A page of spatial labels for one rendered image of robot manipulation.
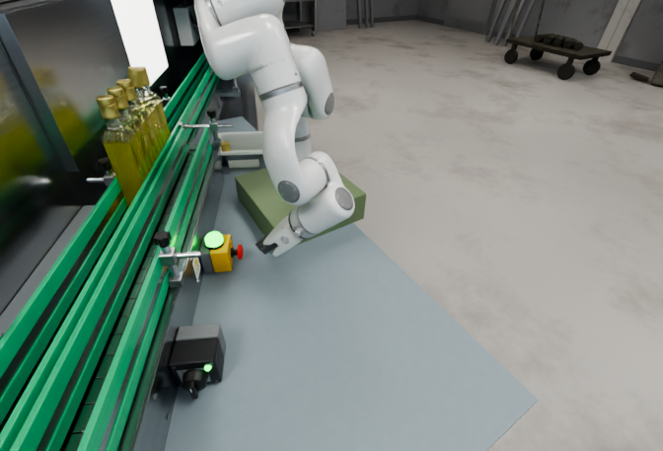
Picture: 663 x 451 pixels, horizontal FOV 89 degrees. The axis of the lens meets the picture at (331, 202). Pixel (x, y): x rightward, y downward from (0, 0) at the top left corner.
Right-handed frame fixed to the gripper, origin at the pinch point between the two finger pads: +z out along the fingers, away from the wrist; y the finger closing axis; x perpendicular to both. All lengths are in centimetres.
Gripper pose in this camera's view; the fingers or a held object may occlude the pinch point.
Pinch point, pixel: (264, 244)
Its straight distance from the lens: 87.4
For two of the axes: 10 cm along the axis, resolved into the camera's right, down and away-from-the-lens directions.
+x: -6.3, -7.4, -2.1
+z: -6.8, 3.9, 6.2
